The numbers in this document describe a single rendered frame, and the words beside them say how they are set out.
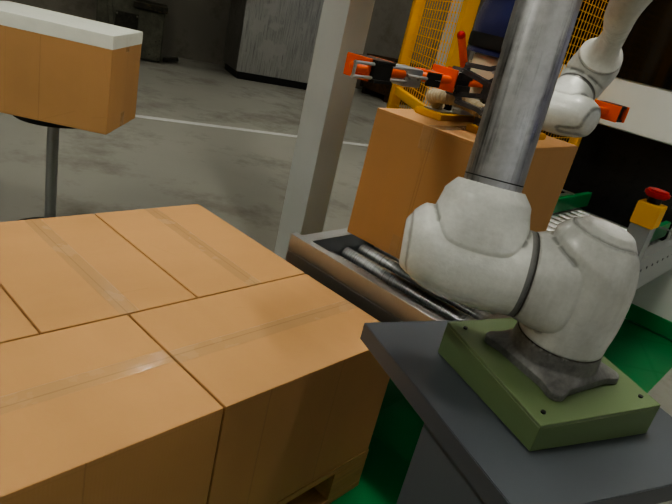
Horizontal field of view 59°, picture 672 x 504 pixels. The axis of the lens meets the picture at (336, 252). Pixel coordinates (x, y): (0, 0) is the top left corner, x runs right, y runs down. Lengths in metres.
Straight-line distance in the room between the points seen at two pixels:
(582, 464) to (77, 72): 2.29
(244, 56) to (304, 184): 6.62
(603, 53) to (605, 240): 0.65
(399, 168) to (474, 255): 0.80
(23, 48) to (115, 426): 1.89
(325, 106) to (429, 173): 1.17
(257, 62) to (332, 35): 6.72
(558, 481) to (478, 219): 0.41
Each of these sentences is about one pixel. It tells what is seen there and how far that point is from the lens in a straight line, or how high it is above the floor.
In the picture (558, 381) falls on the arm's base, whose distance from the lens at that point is 1.08.
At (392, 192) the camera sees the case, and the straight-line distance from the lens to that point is 1.75.
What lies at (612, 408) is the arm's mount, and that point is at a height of 0.81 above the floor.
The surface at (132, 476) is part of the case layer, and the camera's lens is 1.21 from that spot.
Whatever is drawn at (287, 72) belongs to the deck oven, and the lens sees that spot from 9.62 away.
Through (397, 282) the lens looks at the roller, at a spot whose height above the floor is 0.54.
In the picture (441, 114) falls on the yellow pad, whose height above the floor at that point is 1.10.
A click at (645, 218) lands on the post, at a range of 1.94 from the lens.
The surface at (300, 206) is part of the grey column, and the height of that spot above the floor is 0.40.
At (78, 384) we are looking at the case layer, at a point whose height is 0.54.
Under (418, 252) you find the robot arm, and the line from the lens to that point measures 0.99.
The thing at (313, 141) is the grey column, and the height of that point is 0.72.
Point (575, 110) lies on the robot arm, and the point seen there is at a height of 1.22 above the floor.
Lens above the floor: 1.32
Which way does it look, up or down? 22 degrees down
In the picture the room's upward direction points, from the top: 14 degrees clockwise
